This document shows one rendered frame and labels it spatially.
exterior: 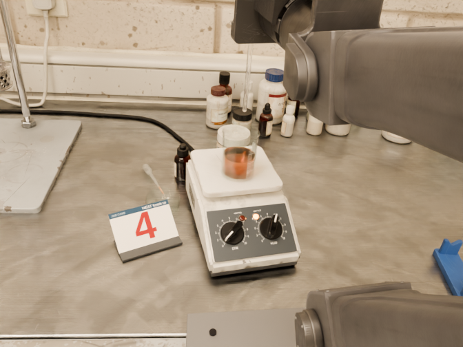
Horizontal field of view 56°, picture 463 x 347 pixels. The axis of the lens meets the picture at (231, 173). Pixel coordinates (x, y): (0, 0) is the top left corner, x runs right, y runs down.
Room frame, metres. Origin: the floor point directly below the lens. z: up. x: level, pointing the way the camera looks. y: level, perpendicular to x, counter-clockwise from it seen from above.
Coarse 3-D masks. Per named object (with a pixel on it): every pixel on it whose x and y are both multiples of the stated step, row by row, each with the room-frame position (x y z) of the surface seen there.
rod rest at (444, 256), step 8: (448, 240) 0.48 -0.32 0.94; (456, 240) 0.49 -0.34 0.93; (440, 248) 0.49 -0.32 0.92; (448, 248) 0.48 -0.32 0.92; (456, 248) 0.48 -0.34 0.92; (440, 256) 0.48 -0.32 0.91; (448, 256) 0.48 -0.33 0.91; (456, 256) 0.48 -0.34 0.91; (440, 264) 0.46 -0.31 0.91; (448, 264) 0.46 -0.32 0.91; (456, 264) 0.46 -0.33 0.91; (448, 272) 0.45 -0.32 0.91; (456, 272) 0.45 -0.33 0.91; (448, 280) 0.43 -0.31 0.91; (456, 280) 0.43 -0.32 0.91; (456, 288) 0.42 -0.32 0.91
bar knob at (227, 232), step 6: (228, 222) 0.46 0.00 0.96; (234, 222) 0.46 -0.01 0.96; (240, 222) 0.45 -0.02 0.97; (222, 228) 0.45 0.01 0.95; (228, 228) 0.45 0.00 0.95; (234, 228) 0.44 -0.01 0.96; (240, 228) 0.45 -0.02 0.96; (222, 234) 0.44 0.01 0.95; (228, 234) 0.43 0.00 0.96; (234, 234) 0.43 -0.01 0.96; (240, 234) 0.45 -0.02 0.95; (228, 240) 0.43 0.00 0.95; (234, 240) 0.44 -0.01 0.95; (240, 240) 0.44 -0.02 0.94
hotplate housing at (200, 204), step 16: (192, 176) 0.55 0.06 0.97; (192, 192) 0.53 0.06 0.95; (272, 192) 0.52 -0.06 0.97; (192, 208) 0.53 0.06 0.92; (208, 208) 0.47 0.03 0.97; (224, 208) 0.48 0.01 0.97; (288, 208) 0.50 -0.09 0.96; (208, 240) 0.44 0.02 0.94; (208, 256) 0.42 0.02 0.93; (272, 256) 0.43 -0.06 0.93; (288, 256) 0.44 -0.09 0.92; (224, 272) 0.41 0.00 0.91; (240, 272) 0.42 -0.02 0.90
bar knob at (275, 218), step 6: (276, 216) 0.47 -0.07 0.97; (264, 222) 0.47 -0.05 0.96; (270, 222) 0.46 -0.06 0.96; (276, 222) 0.46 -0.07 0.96; (264, 228) 0.46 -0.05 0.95; (270, 228) 0.45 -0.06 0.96; (276, 228) 0.46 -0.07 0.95; (264, 234) 0.45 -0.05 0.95; (270, 234) 0.44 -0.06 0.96; (276, 234) 0.46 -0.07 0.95
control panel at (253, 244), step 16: (240, 208) 0.48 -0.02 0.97; (256, 208) 0.49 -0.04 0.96; (272, 208) 0.49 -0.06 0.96; (208, 224) 0.45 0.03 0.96; (256, 224) 0.47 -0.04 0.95; (288, 224) 0.47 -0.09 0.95; (256, 240) 0.45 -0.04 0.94; (272, 240) 0.45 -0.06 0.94; (288, 240) 0.45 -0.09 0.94; (224, 256) 0.42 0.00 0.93; (240, 256) 0.42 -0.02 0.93; (256, 256) 0.43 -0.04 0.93
